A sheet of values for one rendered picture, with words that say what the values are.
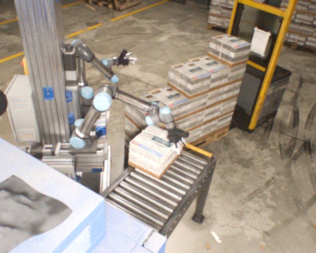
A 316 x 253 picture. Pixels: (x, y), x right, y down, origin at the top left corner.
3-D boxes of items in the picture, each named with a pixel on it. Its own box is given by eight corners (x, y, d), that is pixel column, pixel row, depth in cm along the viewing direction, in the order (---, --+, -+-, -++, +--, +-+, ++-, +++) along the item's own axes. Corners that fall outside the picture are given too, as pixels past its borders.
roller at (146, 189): (127, 178, 232) (127, 173, 229) (180, 206, 215) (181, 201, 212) (122, 182, 229) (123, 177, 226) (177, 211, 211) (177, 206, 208)
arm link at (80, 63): (79, 99, 285) (75, 44, 252) (74, 92, 295) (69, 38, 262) (91, 97, 291) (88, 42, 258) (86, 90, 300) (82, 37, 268)
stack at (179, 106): (123, 157, 360) (124, 98, 310) (193, 126, 422) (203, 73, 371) (142, 177, 337) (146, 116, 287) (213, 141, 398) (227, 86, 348)
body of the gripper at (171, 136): (174, 138, 230) (168, 125, 226) (183, 138, 224) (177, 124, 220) (169, 144, 224) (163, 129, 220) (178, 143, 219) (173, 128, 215)
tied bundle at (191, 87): (166, 85, 340) (168, 66, 326) (185, 79, 355) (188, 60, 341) (189, 100, 317) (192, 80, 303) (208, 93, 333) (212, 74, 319)
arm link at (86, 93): (84, 106, 278) (83, 94, 269) (79, 99, 286) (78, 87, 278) (96, 103, 283) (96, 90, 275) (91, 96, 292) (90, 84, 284)
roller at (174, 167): (150, 153, 255) (148, 151, 250) (200, 176, 237) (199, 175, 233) (147, 158, 254) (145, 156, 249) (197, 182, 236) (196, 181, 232)
